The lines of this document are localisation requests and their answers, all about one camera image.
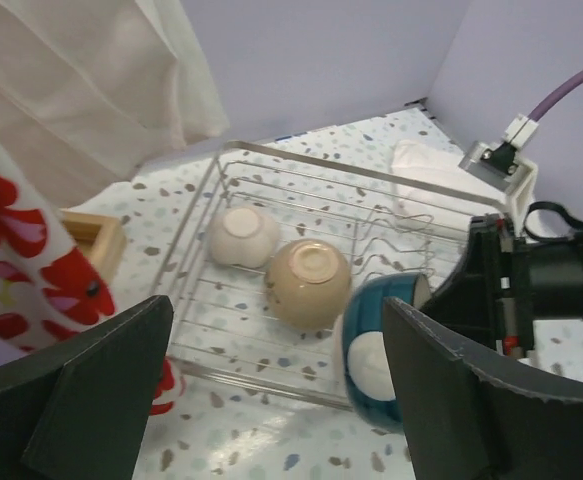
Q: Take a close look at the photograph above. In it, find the cream floral bowl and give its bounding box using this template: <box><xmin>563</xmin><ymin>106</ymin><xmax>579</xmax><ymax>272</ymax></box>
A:
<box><xmin>264</xmin><ymin>239</ymin><xmax>352</xmax><ymax>332</ymax></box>

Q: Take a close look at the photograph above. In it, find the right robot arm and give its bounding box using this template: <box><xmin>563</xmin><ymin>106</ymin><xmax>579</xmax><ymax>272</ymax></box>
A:
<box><xmin>420</xmin><ymin>201</ymin><xmax>583</xmax><ymax>358</ymax></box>

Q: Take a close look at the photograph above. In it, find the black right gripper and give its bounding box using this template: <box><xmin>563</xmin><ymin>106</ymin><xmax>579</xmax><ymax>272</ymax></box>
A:
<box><xmin>420</xmin><ymin>214</ymin><xmax>535</xmax><ymax>358</ymax></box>

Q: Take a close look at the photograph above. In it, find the wire dish rack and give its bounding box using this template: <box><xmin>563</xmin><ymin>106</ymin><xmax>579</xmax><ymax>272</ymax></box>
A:
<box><xmin>152</xmin><ymin>141</ymin><xmax>503</xmax><ymax>410</ymax></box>

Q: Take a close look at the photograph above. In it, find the white folded cloth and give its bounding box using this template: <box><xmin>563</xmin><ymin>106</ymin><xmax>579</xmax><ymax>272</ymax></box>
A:
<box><xmin>390</xmin><ymin>140</ymin><xmax>504</xmax><ymax>237</ymax></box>

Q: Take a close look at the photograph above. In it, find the white shirt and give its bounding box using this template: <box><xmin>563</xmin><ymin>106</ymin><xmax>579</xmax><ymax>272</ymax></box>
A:
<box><xmin>0</xmin><ymin>1</ymin><xmax>228</xmax><ymax>207</ymax></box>

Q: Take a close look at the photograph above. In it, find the teal white dotted bowl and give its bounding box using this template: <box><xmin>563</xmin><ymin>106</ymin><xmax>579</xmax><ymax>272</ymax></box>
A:
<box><xmin>332</xmin><ymin>272</ymin><xmax>432</xmax><ymax>433</ymax></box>

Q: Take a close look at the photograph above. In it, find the small white bowl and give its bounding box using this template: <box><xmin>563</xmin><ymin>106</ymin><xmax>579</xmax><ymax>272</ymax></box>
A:
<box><xmin>205</xmin><ymin>205</ymin><xmax>280</xmax><ymax>269</ymax></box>

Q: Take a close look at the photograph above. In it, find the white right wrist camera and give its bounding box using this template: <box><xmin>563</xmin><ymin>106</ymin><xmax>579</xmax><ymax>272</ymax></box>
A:
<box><xmin>459</xmin><ymin>141</ymin><xmax>538</xmax><ymax>235</ymax></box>

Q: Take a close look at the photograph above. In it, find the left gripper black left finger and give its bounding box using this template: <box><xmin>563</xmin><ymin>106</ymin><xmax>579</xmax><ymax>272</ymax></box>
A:
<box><xmin>0</xmin><ymin>295</ymin><xmax>173</xmax><ymax>480</ymax></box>

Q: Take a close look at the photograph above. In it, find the wooden clothes rack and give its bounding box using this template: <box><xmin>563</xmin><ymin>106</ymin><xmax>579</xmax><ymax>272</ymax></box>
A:
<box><xmin>62</xmin><ymin>210</ymin><xmax>127</xmax><ymax>282</ymax></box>

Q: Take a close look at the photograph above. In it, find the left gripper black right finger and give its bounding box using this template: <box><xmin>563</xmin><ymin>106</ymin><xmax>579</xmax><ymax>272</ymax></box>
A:
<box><xmin>382</xmin><ymin>298</ymin><xmax>583</xmax><ymax>479</ymax></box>

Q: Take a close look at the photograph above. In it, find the red floral cloth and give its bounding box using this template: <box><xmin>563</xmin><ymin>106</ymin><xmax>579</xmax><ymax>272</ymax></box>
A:
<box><xmin>0</xmin><ymin>109</ymin><xmax>187</xmax><ymax>417</ymax></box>

